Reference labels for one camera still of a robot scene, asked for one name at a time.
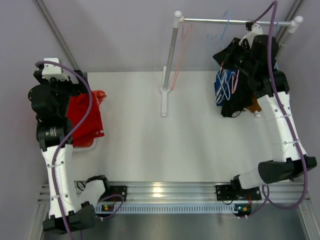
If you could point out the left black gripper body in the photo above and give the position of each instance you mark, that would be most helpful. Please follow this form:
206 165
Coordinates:
75 83

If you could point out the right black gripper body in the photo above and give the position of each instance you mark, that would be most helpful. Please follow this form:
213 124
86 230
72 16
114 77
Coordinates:
231 50

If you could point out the blue patterned trousers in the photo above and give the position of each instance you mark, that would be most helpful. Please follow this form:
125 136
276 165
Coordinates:
225 87

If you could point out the red trousers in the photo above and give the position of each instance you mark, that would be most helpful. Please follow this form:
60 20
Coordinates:
85 120

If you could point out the light blue hanger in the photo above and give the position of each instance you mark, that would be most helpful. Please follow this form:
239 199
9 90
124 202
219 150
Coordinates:
223 62
276 33

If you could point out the orange white patterned trousers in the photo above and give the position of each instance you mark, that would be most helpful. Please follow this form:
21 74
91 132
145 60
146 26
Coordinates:
98 96

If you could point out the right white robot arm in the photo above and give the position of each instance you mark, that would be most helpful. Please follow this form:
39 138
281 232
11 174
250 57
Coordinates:
271 89

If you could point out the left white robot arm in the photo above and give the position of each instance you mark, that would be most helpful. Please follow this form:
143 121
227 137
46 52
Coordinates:
50 100

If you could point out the black trousers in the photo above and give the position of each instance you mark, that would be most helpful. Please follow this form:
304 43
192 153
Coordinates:
240 99

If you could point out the brown trousers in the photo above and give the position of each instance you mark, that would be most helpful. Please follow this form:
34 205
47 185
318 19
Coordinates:
254 107

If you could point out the white plastic laundry basket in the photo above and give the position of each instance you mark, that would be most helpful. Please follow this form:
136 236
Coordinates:
87 146

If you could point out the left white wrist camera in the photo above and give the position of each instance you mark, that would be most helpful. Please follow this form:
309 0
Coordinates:
50 70

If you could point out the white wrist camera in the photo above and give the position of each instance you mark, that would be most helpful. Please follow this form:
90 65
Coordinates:
255 30
50 70

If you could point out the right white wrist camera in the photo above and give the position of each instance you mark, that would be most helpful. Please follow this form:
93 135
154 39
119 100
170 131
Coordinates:
255 30

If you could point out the grey slotted cable duct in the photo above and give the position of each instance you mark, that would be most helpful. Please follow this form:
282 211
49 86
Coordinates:
177 208

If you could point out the aluminium mounting rail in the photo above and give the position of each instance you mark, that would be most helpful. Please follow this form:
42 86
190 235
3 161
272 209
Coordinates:
195 192

